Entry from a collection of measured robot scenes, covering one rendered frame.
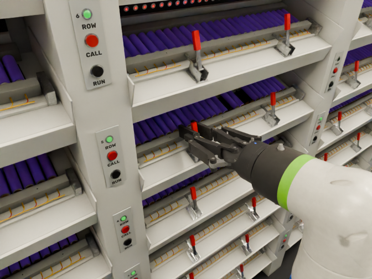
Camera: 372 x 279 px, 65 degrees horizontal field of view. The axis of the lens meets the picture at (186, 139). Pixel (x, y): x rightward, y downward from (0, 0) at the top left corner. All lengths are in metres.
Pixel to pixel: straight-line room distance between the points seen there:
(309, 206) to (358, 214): 0.06
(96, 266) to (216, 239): 0.42
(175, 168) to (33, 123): 0.31
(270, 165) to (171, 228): 0.40
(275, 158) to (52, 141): 0.34
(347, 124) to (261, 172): 0.92
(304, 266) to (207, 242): 0.56
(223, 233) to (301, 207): 0.61
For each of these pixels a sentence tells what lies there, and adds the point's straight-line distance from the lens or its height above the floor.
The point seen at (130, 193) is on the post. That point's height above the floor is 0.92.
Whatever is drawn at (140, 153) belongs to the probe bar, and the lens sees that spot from 0.64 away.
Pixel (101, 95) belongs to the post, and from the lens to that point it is 0.47.
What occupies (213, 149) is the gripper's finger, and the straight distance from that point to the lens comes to 0.57.
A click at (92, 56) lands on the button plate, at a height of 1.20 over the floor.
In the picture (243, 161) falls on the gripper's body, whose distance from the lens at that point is 0.50.
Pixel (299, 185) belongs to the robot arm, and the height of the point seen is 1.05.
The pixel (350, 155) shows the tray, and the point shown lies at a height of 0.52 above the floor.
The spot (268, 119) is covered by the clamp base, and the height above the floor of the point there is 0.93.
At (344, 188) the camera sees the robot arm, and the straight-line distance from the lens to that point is 0.41.
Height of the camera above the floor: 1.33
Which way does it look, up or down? 34 degrees down
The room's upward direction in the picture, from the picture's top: straight up
